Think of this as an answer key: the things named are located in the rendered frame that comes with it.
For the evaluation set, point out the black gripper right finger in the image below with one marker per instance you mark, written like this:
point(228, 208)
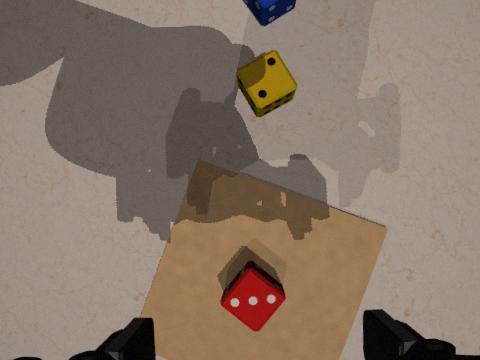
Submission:
point(382, 335)

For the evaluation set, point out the blue die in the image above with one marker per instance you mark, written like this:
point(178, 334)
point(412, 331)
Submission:
point(266, 11)

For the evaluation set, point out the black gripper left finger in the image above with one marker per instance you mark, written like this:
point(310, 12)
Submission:
point(135, 342)

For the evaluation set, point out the tan flat mat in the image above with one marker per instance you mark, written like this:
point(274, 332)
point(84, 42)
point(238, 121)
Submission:
point(323, 257)

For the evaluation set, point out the red die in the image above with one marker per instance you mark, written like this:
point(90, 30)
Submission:
point(253, 296)

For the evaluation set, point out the yellow die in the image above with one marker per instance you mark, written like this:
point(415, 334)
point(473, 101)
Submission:
point(266, 83)

